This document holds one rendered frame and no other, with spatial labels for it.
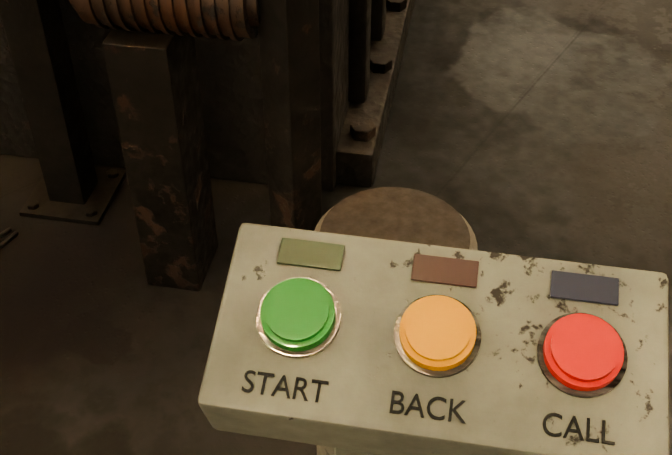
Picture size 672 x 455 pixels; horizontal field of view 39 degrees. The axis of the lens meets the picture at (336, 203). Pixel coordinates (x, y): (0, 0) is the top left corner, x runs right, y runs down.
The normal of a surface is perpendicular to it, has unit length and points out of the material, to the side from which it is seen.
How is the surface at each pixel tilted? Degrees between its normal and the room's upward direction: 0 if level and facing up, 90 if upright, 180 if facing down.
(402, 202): 0
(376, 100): 0
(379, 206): 0
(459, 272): 20
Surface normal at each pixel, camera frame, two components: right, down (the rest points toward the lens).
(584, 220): 0.00, -0.76
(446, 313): -0.06, -0.49
